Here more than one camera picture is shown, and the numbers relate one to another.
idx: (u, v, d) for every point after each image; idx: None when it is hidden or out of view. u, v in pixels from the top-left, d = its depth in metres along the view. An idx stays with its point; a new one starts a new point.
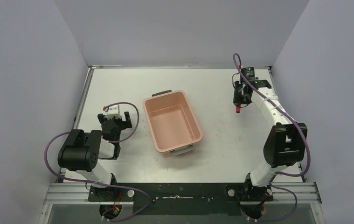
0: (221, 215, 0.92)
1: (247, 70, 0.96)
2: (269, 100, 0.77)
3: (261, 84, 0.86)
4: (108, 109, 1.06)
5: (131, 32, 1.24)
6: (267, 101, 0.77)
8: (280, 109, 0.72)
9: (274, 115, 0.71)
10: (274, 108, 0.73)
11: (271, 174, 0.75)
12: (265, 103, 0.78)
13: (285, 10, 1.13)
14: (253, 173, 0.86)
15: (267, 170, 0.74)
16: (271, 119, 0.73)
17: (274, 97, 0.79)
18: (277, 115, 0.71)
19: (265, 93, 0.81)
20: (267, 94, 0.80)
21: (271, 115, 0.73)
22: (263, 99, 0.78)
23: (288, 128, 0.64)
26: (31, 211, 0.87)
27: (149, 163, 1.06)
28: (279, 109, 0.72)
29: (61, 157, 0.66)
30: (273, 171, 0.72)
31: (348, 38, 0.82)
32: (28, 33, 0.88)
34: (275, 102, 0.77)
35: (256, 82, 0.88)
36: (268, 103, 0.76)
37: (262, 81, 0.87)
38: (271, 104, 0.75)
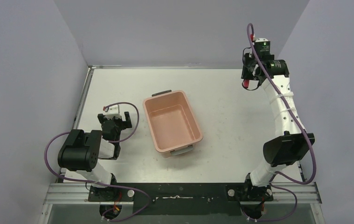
0: (221, 215, 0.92)
1: (263, 44, 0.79)
2: (283, 98, 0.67)
3: (278, 69, 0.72)
4: (108, 109, 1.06)
5: (131, 32, 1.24)
6: (280, 99, 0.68)
8: (293, 112, 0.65)
9: (284, 120, 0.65)
10: (288, 110, 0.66)
11: (271, 174, 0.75)
12: (277, 100, 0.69)
13: (285, 10, 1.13)
14: (253, 173, 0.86)
15: (267, 170, 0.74)
16: (280, 122, 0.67)
17: (289, 92, 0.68)
18: (287, 119, 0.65)
19: (280, 86, 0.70)
20: (281, 87, 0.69)
21: (280, 117, 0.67)
22: (277, 95, 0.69)
23: (296, 139, 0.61)
26: (31, 211, 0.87)
27: (149, 163, 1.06)
28: (291, 114, 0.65)
29: (61, 157, 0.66)
30: (273, 171, 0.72)
31: (348, 38, 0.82)
32: (28, 33, 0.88)
34: (288, 101, 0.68)
35: (273, 66, 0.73)
36: (281, 103, 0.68)
37: (280, 65, 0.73)
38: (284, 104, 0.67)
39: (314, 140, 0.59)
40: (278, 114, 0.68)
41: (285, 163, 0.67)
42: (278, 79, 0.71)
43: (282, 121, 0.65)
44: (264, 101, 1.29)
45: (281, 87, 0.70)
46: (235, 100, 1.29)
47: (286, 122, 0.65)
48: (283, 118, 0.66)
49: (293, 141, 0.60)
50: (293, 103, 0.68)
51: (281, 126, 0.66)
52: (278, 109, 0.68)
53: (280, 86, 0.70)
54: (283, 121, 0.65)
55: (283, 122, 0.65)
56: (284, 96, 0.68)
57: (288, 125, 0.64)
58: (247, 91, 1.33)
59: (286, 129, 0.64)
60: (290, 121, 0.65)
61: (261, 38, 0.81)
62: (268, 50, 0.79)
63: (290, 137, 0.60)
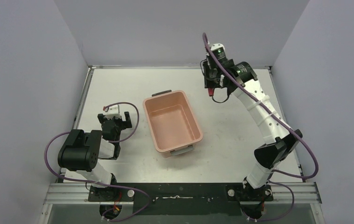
0: (221, 215, 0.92)
1: (218, 51, 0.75)
2: (262, 104, 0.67)
3: (246, 74, 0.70)
4: (108, 109, 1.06)
5: (131, 32, 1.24)
6: (260, 106, 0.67)
8: (275, 115, 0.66)
9: (270, 126, 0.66)
10: (270, 115, 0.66)
11: (268, 173, 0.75)
12: (257, 107, 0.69)
13: (285, 10, 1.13)
14: (250, 178, 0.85)
15: (264, 171, 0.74)
16: (266, 128, 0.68)
17: (264, 96, 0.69)
18: (273, 124, 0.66)
19: (253, 92, 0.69)
20: (256, 93, 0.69)
21: (266, 124, 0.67)
22: (255, 103, 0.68)
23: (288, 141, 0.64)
26: (31, 211, 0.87)
27: (149, 163, 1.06)
28: (275, 118, 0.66)
29: (61, 156, 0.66)
30: (272, 171, 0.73)
31: (348, 38, 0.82)
32: (28, 32, 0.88)
34: (267, 105, 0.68)
35: (239, 72, 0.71)
36: (262, 110, 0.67)
37: (245, 69, 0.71)
38: (265, 110, 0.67)
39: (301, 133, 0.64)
40: (262, 120, 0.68)
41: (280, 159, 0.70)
42: (249, 85, 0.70)
43: (270, 127, 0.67)
44: None
45: (255, 92, 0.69)
46: (235, 100, 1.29)
47: (273, 128, 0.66)
48: (269, 124, 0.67)
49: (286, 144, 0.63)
50: (271, 105, 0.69)
51: (269, 131, 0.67)
52: (260, 116, 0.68)
53: (254, 92, 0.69)
54: (270, 127, 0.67)
55: (270, 129, 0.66)
56: (262, 102, 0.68)
57: (276, 130, 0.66)
58: None
59: (276, 135, 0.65)
60: (276, 124, 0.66)
61: (216, 44, 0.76)
62: (225, 57, 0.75)
63: (283, 142, 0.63)
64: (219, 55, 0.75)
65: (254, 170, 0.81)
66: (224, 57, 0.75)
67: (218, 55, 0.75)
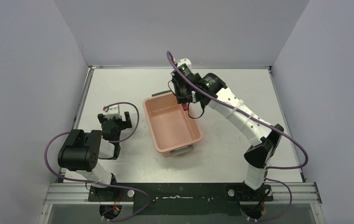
0: (221, 215, 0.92)
1: (182, 68, 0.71)
2: (239, 110, 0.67)
3: (215, 86, 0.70)
4: (108, 109, 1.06)
5: (131, 31, 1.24)
6: (238, 112, 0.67)
8: (254, 117, 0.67)
9: (252, 129, 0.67)
10: (250, 119, 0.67)
11: (264, 172, 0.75)
12: (235, 113, 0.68)
13: (285, 10, 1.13)
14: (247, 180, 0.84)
15: (259, 171, 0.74)
16: (249, 131, 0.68)
17: (238, 101, 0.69)
18: (254, 126, 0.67)
19: (227, 100, 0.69)
20: (230, 100, 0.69)
21: (248, 128, 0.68)
22: (232, 111, 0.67)
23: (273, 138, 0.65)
26: (32, 211, 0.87)
27: (149, 163, 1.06)
28: (254, 119, 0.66)
29: (61, 157, 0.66)
30: (265, 168, 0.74)
31: (347, 38, 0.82)
32: (28, 32, 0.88)
34: (244, 108, 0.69)
35: (209, 85, 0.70)
36: (240, 115, 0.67)
37: (213, 80, 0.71)
38: (243, 115, 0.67)
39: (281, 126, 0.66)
40: (243, 125, 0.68)
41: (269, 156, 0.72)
42: (221, 95, 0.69)
43: (252, 130, 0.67)
44: (264, 101, 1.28)
45: (228, 100, 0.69)
46: None
47: (255, 129, 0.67)
48: (251, 128, 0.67)
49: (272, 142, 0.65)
50: (246, 108, 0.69)
51: (253, 134, 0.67)
52: (240, 121, 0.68)
53: (227, 100, 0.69)
54: (253, 129, 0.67)
55: (253, 131, 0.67)
56: (239, 108, 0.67)
57: (258, 131, 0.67)
58: (248, 90, 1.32)
59: (260, 136, 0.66)
60: (257, 125, 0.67)
61: (181, 59, 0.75)
62: (190, 72, 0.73)
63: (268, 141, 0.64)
64: (185, 73, 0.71)
65: (248, 172, 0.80)
66: (190, 73, 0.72)
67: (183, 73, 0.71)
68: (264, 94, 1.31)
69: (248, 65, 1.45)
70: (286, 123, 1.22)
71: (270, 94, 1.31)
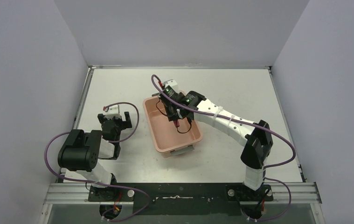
0: (221, 215, 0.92)
1: (167, 90, 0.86)
2: (219, 115, 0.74)
3: (196, 101, 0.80)
4: (108, 109, 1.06)
5: (131, 31, 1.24)
6: (218, 117, 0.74)
8: (234, 118, 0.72)
9: (236, 129, 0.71)
10: (231, 121, 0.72)
11: (262, 172, 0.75)
12: (217, 119, 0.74)
13: (285, 10, 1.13)
14: (246, 182, 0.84)
15: (257, 171, 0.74)
16: (234, 132, 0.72)
17: (218, 108, 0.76)
18: (237, 126, 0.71)
19: (208, 109, 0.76)
20: (210, 109, 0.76)
21: (232, 129, 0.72)
22: (213, 118, 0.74)
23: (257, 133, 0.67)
26: (32, 211, 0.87)
27: (148, 163, 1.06)
28: (235, 120, 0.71)
29: (61, 156, 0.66)
30: (262, 168, 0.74)
31: (347, 38, 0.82)
32: (28, 32, 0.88)
34: (224, 114, 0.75)
35: (189, 100, 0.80)
36: (222, 120, 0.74)
37: (193, 96, 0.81)
38: (224, 119, 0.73)
39: (266, 123, 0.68)
40: (228, 128, 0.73)
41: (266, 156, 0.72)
42: (202, 106, 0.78)
43: (236, 131, 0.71)
44: (264, 101, 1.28)
45: (209, 109, 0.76)
46: (236, 100, 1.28)
47: (239, 129, 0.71)
48: (234, 129, 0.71)
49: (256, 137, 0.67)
50: (226, 113, 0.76)
51: (239, 135, 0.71)
52: (224, 125, 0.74)
53: (208, 108, 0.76)
54: (236, 129, 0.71)
55: (237, 131, 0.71)
56: (218, 114, 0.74)
57: (242, 130, 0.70)
58: (248, 90, 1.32)
59: (244, 134, 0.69)
60: (240, 125, 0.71)
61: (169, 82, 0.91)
62: (174, 92, 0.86)
63: (253, 137, 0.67)
64: (170, 93, 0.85)
65: (247, 173, 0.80)
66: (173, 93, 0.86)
67: (168, 94, 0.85)
68: (264, 94, 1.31)
69: (248, 65, 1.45)
70: (286, 123, 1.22)
71: (270, 94, 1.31)
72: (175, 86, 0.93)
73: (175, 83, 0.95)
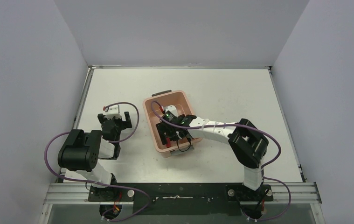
0: (221, 215, 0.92)
1: (167, 115, 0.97)
2: (204, 125, 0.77)
3: (189, 121, 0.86)
4: (108, 109, 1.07)
5: (131, 31, 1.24)
6: (204, 127, 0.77)
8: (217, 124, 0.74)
9: (219, 132, 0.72)
10: (215, 127, 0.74)
11: (260, 171, 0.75)
12: (204, 129, 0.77)
13: (285, 9, 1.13)
14: (247, 183, 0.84)
15: (255, 171, 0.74)
16: (220, 136, 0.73)
17: (205, 120, 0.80)
18: (221, 130, 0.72)
19: (197, 123, 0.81)
20: (199, 123, 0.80)
21: (217, 133, 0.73)
22: (201, 129, 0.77)
23: (239, 130, 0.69)
26: (32, 211, 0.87)
27: (149, 163, 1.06)
28: (218, 125, 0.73)
29: (61, 157, 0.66)
30: (260, 167, 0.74)
31: (348, 38, 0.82)
32: (28, 32, 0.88)
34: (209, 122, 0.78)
35: (183, 122, 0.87)
36: (207, 128, 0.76)
37: (187, 118, 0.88)
38: (210, 128, 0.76)
39: (250, 122, 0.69)
40: (215, 134, 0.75)
41: (264, 153, 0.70)
42: (193, 122, 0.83)
43: (220, 134, 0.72)
44: (264, 101, 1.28)
45: (198, 123, 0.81)
46: (235, 100, 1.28)
47: (222, 132, 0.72)
48: (218, 133, 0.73)
49: (238, 134, 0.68)
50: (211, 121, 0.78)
51: (224, 137, 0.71)
52: (211, 133, 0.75)
53: (197, 123, 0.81)
54: (220, 133, 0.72)
55: (221, 135, 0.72)
56: (205, 124, 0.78)
57: (225, 132, 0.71)
58: (248, 90, 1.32)
59: (226, 134, 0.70)
60: (223, 128, 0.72)
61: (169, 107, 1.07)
62: (173, 115, 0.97)
63: (235, 134, 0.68)
64: (170, 117, 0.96)
65: (246, 173, 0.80)
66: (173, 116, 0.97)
67: (168, 118, 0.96)
68: (264, 94, 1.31)
69: (248, 65, 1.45)
70: (286, 123, 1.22)
71: (271, 94, 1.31)
72: (174, 110, 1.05)
73: (173, 107, 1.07)
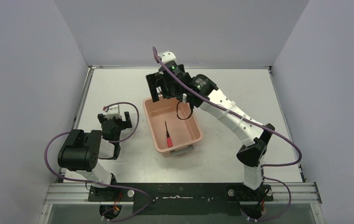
0: (221, 215, 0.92)
1: (172, 67, 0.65)
2: (231, 111, 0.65)
3: (207, 88, 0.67)
4: (108, 109, 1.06)
5: (131, 32, 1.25)
6: (230, 113, 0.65)
8: (246, 118, 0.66)
9: (245, 130, 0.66)
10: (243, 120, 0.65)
11: (259, 171, 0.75)
12: (227, 115, 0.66)
13: (285, 9, 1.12)
14: (246, 181, 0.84)
15: (254, 170, 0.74)
16: (241, 132, 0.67)
17: (229, 101, 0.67)
18: (247, 127, 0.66)
19: (219, 101, 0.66)
20: (222, 102, 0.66)
21: (241, 129, 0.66)
22: (224, 113, 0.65)
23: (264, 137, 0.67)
26: (32, 211, 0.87)
27: (148, 163, 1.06)
28: (246, 120, 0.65)
29: (61, 157, 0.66)
30: (260, 166, 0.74)
31: (348, 37, 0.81)
32: (28, 32, 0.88)
34: (236, 110, 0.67)
35: (201, 87, 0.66)
36: (232, 117, 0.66)
37: (204, 82, 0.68)
38: (236, 117, 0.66)
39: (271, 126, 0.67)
40: (236, 126, 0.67)
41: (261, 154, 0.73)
42: (213, 97, 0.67)
43: (245, 131, 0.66)
44: (264, 101, 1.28)
45: (220, 101, 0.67)
46: (235, 100, 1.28)
47: (249, 129, 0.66)
48: (244, 129, 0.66)
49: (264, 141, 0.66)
50: (239, 110, 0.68)
51: (246, 135, 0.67)
52: (232, 123, 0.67)
53: (219, 101, 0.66)
54: (245, 130, 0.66)
55: (246, 132, 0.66)
56: (230, 109, 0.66)
57: (251, 131, 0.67)
58: (248, 90, 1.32)
59: (253, 137, 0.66)
60: (250, 126, 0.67)
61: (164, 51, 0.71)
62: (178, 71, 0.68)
63: (261, 141, 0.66)
64: (176, 72, 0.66)
65: (246, 171, 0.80)
66: (179, 72, 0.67)
67: (174, 72, 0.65)
68: (263, 94, 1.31)
69: (248, 65, 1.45)
70: (286, 123, 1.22)
71: (270, 94, 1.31)
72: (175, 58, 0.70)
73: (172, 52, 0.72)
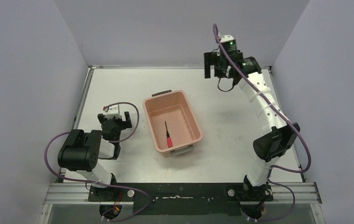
0: (221, 215, 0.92)
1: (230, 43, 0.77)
2: (262, 94, 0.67)
3: (250, 67, 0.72)
4: (108, 109, 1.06)
5: (131, 32, 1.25)
6: (260, 95, 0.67)
8: (274, 107, 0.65)
9: (268, 116, 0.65)
10: (270, 107, 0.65)
11: (267, 170, 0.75)
12: (257, 97, 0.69)
13: (285, 9, 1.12)
14: (250, 175, 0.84)
15: (262, 166, 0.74)
16: (264, 118, 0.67)
17: (266, 88, 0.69)
18: (271, 115, 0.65)
19: (256, 83, 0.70)
20: (259, 83, 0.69)
21: (265, 114, 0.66)
22: (255, 93, 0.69)
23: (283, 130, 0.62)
26: (32, 211, 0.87)
27: (149, 163, 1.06)
28: (273, 108, 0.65)
29: (61, 156, 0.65)
30: (270, 165, 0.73)
31: (348, 37, 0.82)
32: (28, 33, 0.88)
34: (267, 96, 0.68)
35: (245, 64, 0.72)
36: (262, 101, 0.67)
37: (251, 61, 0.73)
38: (264, 101, 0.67)
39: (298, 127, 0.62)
40: (261, 110, 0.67)
41: (277, 154, 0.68)
42: (252, 77, 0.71)
43: (267, 117, 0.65)
44: None
45: (257, 84, 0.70)
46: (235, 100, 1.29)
47: (271, 118, 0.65)
48: (267, 115, 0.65)
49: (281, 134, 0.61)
50: (272, 99, 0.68)
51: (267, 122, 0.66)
52: (260, 107, 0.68)
53: (256, 83, 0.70)
54: (267, 117, 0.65)
55: (268, 119, 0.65)
56: (263, 93, 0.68)
57: (273, 120, 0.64)
58: None
59: (272, 125, 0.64)
60: (274, 115, 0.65)
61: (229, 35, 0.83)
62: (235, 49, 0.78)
63: (278, 131, 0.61)
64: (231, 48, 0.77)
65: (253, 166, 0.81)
66: (235, 50, 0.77)
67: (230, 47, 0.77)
68: None
69: None
70: None
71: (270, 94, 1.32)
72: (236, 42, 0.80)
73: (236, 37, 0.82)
